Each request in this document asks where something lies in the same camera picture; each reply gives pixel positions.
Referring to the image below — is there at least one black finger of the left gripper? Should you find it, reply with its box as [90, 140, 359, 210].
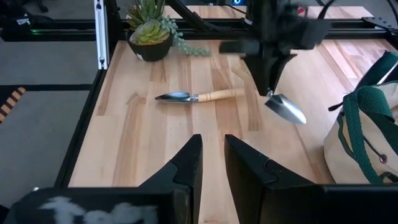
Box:
[269, 54, 296, 94]
[245, 55, 271, 96]

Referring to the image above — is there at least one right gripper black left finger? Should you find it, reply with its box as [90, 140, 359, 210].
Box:
[139, 133, 204, 224]

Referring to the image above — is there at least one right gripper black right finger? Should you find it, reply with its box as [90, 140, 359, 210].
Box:
[224, 134, 324, 224]

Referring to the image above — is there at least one wooden-handled garden trowel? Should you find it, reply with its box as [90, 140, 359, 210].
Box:
[264, 90, 307, 125]

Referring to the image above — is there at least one narrow trowel wooden handle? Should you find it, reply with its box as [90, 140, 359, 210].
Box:
[154, 88, 246, 105]

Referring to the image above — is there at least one beige green gardening bag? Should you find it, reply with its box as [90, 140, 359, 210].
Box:
[323, 50, 398, 187]

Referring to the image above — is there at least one succulent plant in black pot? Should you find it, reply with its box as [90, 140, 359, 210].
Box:
[126, 0, 211, 62]

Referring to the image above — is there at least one black background equipment bar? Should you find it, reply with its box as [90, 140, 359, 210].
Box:
[0, 12, 96, 43]

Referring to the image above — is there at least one black aluminium table frame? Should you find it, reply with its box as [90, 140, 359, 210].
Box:
[54, 0, 398, 189]

